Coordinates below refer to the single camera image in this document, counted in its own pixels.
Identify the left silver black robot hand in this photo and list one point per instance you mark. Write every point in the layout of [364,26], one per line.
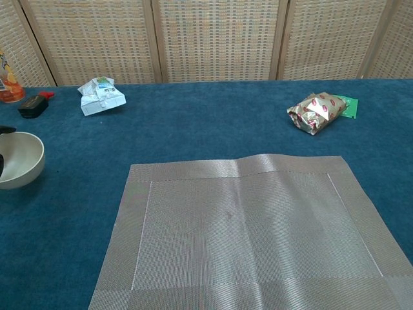
[8,130]

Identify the white bowl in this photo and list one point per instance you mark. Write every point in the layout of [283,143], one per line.
[29,161]

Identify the beige woven placemat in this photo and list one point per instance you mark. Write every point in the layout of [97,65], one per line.
[242,232]

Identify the black sauce bottle red cap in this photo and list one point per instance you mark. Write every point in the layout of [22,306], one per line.
[32,105]

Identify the orange drink bottle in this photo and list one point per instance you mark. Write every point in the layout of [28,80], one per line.
[11,90]

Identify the woven folding screen panel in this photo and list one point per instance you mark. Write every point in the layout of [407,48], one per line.
[96,42]
[400,48]
[19,48]
[219,38]
[329,38]

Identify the white snack bag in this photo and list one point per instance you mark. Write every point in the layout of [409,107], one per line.
[103,100]

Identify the blue carpet table cover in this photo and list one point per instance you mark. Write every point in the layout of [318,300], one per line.
[209,129]

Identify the gold foil snack package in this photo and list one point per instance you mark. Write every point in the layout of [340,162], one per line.
[313,116]

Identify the green tea sachet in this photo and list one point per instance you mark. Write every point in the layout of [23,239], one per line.
[351,108]

